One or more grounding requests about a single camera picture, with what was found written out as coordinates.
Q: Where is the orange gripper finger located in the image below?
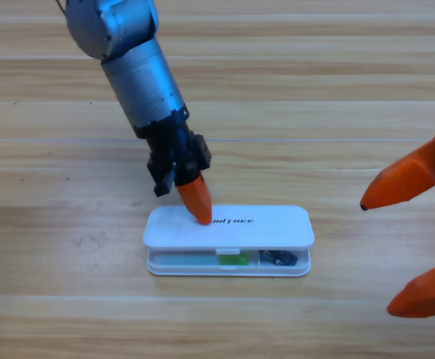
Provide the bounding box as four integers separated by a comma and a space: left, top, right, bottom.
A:
386, 258, 435, 319

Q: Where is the green highlighter pen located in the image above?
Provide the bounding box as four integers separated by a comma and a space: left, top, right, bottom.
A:
153, 254, 250, 267

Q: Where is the white Unitree pencil case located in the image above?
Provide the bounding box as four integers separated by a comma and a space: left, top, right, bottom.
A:
142, 204, 315, 277

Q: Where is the black sleeved eraser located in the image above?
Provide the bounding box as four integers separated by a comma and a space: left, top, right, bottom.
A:
258, 249, 299, 267

